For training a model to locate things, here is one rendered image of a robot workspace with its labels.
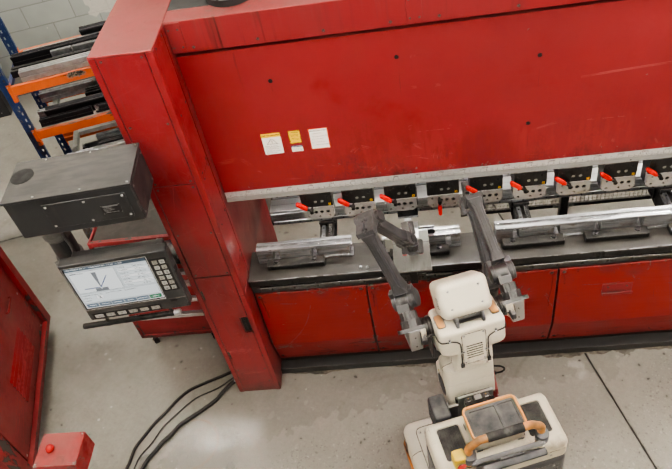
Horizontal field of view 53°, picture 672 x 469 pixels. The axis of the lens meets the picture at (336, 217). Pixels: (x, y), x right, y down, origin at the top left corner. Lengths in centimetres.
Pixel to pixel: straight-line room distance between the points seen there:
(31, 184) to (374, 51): 141
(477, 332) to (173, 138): 144
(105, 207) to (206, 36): 76
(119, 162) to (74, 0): 464
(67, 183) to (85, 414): 212
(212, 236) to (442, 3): 144
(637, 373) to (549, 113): 176
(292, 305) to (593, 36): 198
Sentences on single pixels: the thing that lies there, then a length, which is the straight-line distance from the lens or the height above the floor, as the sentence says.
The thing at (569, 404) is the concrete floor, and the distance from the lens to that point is 405.
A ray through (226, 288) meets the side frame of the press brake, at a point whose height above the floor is 96.
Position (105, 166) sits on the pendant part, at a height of 195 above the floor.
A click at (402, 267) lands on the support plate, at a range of 328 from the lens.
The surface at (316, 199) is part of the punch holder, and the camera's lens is 324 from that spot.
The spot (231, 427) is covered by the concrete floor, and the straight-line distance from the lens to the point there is 414.
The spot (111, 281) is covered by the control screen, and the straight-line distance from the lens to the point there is 298.
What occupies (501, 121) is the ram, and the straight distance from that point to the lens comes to 302.
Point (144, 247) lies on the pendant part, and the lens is 286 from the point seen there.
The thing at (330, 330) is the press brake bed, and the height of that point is 40.
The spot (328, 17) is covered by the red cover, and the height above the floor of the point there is 223.
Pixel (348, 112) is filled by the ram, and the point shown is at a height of 178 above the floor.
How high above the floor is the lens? 347
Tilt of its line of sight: 44 degrees down
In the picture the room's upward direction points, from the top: 12 degrees counter-clockwise
